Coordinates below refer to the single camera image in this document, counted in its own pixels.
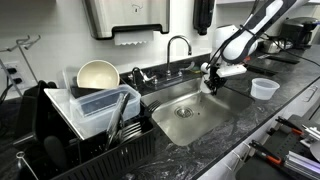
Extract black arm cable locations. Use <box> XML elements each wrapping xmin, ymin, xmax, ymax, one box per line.
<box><xmin>208</xmin><ymin>0</ymin><xmax>264</xmax><ymax>71</ymax></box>

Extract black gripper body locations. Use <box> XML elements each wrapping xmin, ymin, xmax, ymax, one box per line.
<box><xmin>203</xmin><ymin>65</ymin><xmax>229</xmax><ymax>83</ymax></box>

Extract white wall outlet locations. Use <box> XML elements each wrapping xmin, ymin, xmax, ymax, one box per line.
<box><xmin>2</xmin><ymin>61</ymin><xmax>25</xmax><ymax>93</ymax></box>

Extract metal wire stand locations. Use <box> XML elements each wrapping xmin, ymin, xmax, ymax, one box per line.
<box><xmin>0</xmin><ymin>34</ymin><xmax>43</xmax><ymax>99</ymax></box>

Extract black coffee machine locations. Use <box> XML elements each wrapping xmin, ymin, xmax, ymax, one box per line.
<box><xmin>279</xmin><ymin>16</ymin><xmax>320</xmax><ymax>50</ymax></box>

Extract orange black pliers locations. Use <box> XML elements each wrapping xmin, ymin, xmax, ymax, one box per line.
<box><xmin>249</xmin><ymin>139</ymin><xmax>284</xmax><ymax>166</ymax></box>

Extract black rounded utensil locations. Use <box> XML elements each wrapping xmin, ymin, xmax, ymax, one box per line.
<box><xmin>43</xmin><ymin>134</ymin><xmax>70</xmax><ymax>172</ymax></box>

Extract shiny metal pot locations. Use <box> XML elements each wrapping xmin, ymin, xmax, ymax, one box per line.
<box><xmin>261</xmin><ymin>38</ymin><xmax>294</xmax><ymax>55</ymax></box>

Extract black handled tool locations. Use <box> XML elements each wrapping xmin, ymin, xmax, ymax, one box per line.
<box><xmin>274</xmin><ymin>116</ymin><xmax>304</xmax><ymax>136</ymax></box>

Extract chrome faucet side lever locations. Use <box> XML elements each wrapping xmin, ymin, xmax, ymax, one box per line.
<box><xmin>181</xmin><ymin>60</ymin><xmax>196</xmax><ymax>73</ymax></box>

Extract translucent round plastic tub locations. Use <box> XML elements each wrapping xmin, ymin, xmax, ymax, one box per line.
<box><xmin>250</xmin><ymin>77</ymin><xmax>281</xmax><ymax>101</ymax></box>

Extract metal fork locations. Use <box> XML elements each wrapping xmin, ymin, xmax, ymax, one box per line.
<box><xmin>122</xmin><ymin>130</ymin><xmax>144</xmax><ymax>144</ymax></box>
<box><xmin>121</xmin><ymin>121</ymin><xmax>143</xmax><ymax>134</ymax></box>

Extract black dish rack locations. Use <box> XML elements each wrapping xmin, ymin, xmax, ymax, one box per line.
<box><xmin>13</xmin><ymin>79</ymin><xmax>158</xmax><ymax>180</ymax></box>

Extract steel paper towel dispenser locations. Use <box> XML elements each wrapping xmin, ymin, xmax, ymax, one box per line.
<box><xmin>82</xmin><ymin>0</ymin><xmax>171</xmax><ymax>41</ymax></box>

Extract tall chrome faucet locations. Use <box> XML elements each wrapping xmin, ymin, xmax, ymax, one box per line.
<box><xmin>165</xmin><ymin>34</ymin><xmax>193</xmax><ymax>83</ymax></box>

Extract white paper towel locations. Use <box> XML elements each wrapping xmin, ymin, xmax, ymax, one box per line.
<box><xmin>114</xmin><ymin>30</ymin><xmax>155</xmax><ymax>46</ymax></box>

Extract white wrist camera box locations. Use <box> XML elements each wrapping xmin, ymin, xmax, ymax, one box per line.
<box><xmin>216</xmin><ymin>63</ymin><xmax>248</xmax><ymax>78</ymax></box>

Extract clear plastic food container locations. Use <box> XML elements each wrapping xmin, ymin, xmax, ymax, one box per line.
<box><xmin>69</xmin><ymin>83</ymin><xmax>142</xmax><ymax>138</ymax></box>

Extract black flat panel silver edge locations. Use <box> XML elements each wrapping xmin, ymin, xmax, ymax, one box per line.
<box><xmin>258</xmin><ymin>53</ymin><xmax>301</xmax><ymax>65</ymax></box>

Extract black tool cart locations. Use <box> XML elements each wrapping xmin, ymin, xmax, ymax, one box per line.
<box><xmin>234</xmin><ymin>114</ymin><xmax>320</xmax><ymax>180</ymax></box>

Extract stainless steel sink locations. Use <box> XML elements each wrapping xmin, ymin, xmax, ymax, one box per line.
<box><xmin>139</xmin><ymin>76</ymin><xmax>256</xmax><ymax>148</ymax></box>

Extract metal tongs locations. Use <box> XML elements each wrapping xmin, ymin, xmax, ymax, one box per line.
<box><xmin>104</xmin><ymin>92</ymin><xmax>132</xmax><ymax>151</ymax></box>

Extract cream bowl with pink outside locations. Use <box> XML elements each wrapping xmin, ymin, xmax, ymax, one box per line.
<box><xmin>76</xmin><ymin>59</ymin><xmax>121</xmax><ymax>90</ymax></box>

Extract black wall soap dispenser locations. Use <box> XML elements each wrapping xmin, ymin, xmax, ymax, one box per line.
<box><xmin>192</xmin><ymin>0</ymin><xmax>216</xmax><ymax>36</ymax></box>

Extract small chrome faucet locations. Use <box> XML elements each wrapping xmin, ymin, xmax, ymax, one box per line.
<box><xmin>128</xmin><ymin>66</ymin><xmax>159</xmax><ymax>91</ymax></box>

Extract translucent plastic lid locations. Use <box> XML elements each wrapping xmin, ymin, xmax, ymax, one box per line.
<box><xmin>43</xmin><ymin>87</ymin><xmax>88</xmax><ymax>141</ymax></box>

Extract silver aluminium profiles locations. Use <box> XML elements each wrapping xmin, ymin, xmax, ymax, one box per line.
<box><xmin>284</xmin><ymin>150</ymin><xmax>320</xmax><ymax>179</ymax></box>

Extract white base cabinets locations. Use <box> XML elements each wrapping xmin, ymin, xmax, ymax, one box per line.
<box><xmin>196</xmin><ymin>84</ymin><xmax>320</xmax><ymax>180</ymax></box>

